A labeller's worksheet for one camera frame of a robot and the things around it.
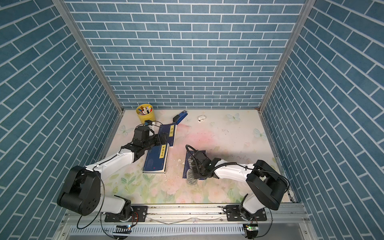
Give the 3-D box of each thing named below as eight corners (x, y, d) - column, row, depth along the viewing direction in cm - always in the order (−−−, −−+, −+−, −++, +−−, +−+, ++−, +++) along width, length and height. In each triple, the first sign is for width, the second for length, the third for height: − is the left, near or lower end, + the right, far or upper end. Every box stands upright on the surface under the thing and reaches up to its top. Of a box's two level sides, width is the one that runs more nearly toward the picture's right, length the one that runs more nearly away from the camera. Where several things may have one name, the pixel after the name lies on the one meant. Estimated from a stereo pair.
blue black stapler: (172, 121, 114) (171, 118, 112) (184, 112, 121) (183, 109, 118) (177, 125, 112) (177, 122, 109) (189, 116, 118) (189, 113, 116)
